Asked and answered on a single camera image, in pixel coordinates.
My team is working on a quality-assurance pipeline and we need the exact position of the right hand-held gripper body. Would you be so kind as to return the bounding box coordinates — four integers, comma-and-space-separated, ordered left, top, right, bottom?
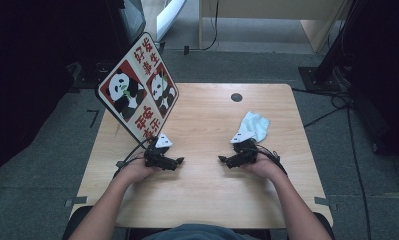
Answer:
229, 131, 259, 169

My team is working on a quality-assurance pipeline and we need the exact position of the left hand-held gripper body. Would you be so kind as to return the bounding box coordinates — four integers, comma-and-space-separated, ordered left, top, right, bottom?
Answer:
143, 132, 175, 171

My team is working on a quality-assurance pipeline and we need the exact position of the light blue cloth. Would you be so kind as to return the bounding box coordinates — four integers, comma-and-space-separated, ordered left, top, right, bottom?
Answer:
238, 111, 271, 144

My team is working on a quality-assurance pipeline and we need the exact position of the panda picture board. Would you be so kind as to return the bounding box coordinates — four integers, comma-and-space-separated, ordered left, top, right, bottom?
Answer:
95, 32, 180, 145

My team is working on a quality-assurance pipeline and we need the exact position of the person's right hand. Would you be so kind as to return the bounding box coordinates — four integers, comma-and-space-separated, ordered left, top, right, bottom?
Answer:
245, 152, 286, 181

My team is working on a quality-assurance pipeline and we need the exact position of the person's left hand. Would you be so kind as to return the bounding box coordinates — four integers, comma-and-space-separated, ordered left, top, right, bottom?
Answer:
120, 153, 162, 185

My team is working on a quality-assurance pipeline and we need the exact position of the person's grey-blue shirt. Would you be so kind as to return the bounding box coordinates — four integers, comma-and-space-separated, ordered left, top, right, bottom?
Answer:
141, 223, 255, 240

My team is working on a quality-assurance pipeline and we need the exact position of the black angled floor tape mark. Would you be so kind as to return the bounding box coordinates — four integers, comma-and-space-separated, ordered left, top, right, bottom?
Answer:
86, 109, 101, 129

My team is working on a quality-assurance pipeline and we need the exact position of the grey tape piece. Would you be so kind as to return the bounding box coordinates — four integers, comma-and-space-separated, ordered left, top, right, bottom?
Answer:
64, 196, 89, 208
314, 196, 339, 212

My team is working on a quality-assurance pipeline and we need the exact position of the black stand base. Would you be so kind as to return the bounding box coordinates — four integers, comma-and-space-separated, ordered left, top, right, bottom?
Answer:
68, 61, 105, 91

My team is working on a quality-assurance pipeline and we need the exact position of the black chair armrest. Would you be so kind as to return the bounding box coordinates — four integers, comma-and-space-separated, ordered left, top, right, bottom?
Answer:
61, 205, 95, 240
313, 212, 336, 240

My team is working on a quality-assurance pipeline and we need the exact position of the black metal stand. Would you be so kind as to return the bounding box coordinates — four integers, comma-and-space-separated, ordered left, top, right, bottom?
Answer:
298, 0, 365, 93

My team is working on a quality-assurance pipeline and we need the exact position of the white panel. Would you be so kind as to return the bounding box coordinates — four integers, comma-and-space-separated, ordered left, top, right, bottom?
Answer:
156, 0, 187, 43

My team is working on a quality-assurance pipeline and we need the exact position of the dark monitor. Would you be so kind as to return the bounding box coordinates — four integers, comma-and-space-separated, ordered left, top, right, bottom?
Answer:
105, 0, 147, 51

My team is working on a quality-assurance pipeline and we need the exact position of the beige wooden furniture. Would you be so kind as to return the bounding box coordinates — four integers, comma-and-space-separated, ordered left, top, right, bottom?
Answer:
198, 0, 351, 54

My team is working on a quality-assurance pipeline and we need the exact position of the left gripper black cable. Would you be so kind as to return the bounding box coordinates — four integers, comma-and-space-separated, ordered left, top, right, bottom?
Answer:
113, 137, 155, 178

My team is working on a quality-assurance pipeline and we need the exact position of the black floor cable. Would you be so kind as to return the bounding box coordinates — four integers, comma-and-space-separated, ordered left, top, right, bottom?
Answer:
346, 106, 372, 240
303, 105, 350, 129
291, 87, 354, 111

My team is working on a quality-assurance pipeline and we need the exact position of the grey floor cable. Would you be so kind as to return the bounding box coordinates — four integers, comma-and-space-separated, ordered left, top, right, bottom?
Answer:
96, 61, 116, 74

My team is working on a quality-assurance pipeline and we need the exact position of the hanging black cable with plug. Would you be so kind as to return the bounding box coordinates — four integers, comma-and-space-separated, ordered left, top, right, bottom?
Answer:
183, 0, 220, 56

